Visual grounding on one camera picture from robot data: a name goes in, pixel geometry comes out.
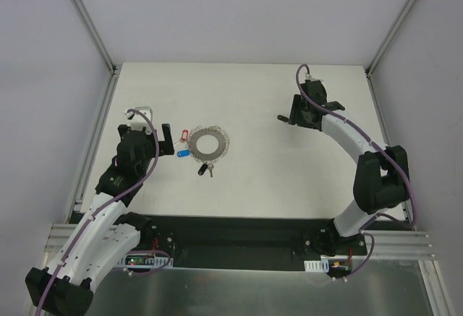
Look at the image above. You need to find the metal disc with keyrings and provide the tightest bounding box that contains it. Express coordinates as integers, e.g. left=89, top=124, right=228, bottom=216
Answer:
left=187, top=126, right=230, bottom=164

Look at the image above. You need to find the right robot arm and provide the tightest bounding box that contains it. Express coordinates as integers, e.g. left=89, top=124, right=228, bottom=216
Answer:
left=289, top=80, right=410, bottom=257

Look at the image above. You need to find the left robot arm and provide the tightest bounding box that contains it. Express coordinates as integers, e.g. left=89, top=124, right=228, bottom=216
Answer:
left=25, top=124, right=174, bottom=315

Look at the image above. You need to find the blue key tag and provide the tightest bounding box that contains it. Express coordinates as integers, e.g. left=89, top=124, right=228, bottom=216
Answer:
left=177, top=150, right=190, bottom=158

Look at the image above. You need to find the red key tag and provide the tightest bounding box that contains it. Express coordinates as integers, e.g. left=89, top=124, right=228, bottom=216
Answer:
left=179, top=129, right=189, bottom=142

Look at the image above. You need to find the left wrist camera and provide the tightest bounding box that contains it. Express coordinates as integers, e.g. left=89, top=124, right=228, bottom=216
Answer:
left=124, top=106, right=153, bottom=134

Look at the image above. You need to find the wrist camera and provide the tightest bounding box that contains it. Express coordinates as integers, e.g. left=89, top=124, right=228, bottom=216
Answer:
left=305, top=72, right=323, bottom=82
left=124, top=106, right=153, bottom=134

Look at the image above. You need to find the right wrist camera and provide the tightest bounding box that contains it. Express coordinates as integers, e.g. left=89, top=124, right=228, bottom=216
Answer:
left=305, top=72, right=323, bottom=82

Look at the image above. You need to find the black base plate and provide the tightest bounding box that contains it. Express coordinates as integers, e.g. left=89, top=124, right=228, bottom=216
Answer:
left=116, top=213, right=367, bottom=271

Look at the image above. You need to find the left cable duct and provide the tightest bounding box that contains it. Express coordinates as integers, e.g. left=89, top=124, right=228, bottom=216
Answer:
left=115, top=253, right=174, bottom=270

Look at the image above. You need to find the cable duct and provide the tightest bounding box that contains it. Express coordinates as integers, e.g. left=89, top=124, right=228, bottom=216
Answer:
left=115, top=253, right=174, bottom=270
left=304, top=259, right=330, bottom=273

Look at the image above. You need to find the right aluminium frame post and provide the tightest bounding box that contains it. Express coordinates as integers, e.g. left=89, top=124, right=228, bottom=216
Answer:
left=365, top=0, right=419, bottom=79

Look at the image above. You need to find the aluminium frame post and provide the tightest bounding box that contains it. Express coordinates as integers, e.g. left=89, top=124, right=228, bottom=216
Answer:
left=69, top=0, right=118, bottom=75
left=365, top=0, right=419, bottom=79

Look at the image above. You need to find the right cable duct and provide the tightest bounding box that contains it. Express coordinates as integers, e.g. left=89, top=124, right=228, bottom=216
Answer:
left=304, top=259, right=330, bottom=273

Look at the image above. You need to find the left aluminium frame post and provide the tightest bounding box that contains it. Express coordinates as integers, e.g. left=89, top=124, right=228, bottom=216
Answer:
left=69, top=0, right=118, bottom=75

